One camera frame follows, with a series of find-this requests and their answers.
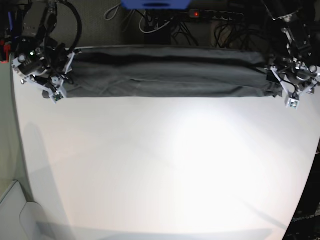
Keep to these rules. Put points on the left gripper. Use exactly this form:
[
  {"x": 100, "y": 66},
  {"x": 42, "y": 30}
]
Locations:
[{"x": 293, "y": 80}]

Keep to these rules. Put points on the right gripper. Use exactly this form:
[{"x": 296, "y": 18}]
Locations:
[{"x": 46, "y": 75}]

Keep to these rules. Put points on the grey t-shirt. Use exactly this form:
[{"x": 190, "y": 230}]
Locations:
[{"x": 168, "y": 72}]

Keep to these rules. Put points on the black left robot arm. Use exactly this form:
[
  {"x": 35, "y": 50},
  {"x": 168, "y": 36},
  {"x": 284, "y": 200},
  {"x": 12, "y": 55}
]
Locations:
[{"x": 297, "y": 22}]

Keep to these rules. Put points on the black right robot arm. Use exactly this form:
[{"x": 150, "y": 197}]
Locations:
[{"x": 38, "y": 24}]

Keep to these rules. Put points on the red clamp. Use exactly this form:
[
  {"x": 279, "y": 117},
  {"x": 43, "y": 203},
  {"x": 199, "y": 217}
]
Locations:
[{"x": 5, "y": 49}]

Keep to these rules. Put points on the black power strip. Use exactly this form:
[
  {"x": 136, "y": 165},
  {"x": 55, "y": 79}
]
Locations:
[{"x": 215, "y": 15}]

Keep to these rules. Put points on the blue box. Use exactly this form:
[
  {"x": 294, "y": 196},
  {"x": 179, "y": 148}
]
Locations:
[{"x": 155, "y": 4}]

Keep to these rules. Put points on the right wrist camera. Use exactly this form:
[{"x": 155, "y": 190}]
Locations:
[{"x": 55, "y": 97}]

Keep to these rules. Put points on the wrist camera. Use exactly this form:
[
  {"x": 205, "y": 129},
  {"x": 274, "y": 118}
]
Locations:
[
  {"x": 55, "y": 97},
  {"x": 292, "y": 103}
]

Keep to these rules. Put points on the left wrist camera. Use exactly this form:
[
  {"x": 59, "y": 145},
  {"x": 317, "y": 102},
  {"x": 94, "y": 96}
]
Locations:
[{"x": 292, "y": 103}]

